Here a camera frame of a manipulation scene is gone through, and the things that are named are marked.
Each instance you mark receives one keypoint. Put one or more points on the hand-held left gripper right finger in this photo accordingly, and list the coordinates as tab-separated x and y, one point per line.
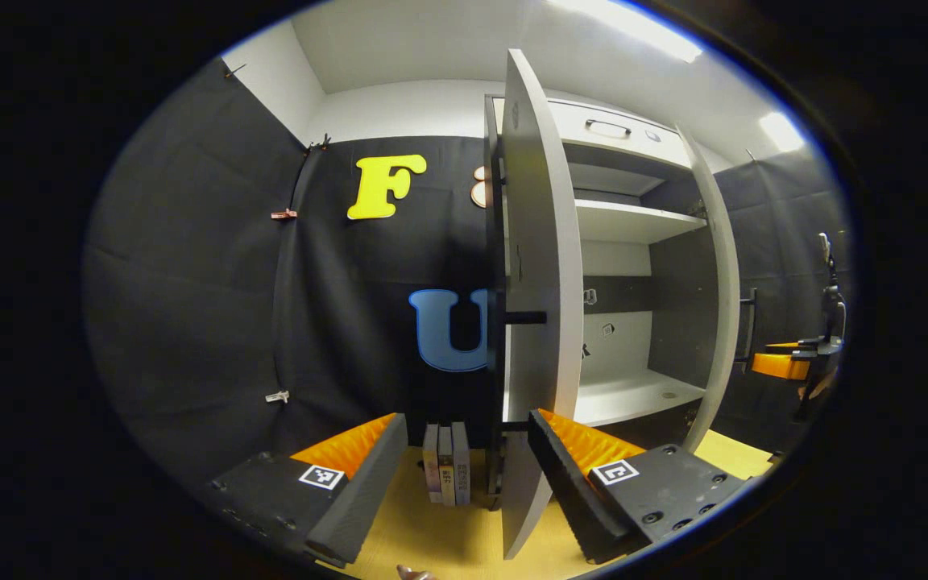
569	491

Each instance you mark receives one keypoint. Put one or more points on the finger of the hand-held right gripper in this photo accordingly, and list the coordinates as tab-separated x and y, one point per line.
778	366
794	348

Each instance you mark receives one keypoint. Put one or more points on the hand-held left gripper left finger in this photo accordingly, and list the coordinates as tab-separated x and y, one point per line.
367	491

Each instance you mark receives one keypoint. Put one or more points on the white cabinet door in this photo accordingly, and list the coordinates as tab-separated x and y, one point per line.
536	242
722	282

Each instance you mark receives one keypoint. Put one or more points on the white grey cabinet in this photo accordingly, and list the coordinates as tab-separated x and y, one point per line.
617	258

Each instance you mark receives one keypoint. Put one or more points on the white cabinet shelf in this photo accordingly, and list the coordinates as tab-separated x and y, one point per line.
625	221

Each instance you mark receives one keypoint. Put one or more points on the grey cabinet drawer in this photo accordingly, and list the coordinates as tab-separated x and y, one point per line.
617	147

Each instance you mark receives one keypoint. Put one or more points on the upright paperback book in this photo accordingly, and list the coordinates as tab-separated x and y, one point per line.
461	467
432	467
446	471

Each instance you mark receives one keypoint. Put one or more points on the white clip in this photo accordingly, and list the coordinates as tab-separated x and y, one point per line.
277	396

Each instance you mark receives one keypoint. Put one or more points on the small ceiling light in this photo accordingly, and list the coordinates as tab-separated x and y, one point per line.
780	131

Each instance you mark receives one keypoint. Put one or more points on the red clip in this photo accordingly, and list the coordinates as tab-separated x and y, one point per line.
283	214

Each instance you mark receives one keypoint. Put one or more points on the long ceiling light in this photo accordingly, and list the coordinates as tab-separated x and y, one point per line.
633	24

